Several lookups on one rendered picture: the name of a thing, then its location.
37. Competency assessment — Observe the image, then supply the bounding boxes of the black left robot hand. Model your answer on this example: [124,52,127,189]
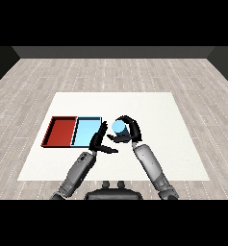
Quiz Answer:
[89,120,119,155]

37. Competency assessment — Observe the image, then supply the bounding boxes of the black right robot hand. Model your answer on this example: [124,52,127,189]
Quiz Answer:
[106,114,142,144]

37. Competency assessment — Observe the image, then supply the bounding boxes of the small blue can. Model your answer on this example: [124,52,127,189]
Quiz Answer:
[111,118,131,138]

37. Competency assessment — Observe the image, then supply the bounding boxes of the light blue shallow open box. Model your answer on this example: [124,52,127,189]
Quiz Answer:
[69,115,103,149]

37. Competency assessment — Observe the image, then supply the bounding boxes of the red shallow open box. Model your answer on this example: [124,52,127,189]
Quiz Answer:
[40,115,78,149]

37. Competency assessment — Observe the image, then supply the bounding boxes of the dark grey robot body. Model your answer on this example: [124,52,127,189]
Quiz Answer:
[84,180,144,201]

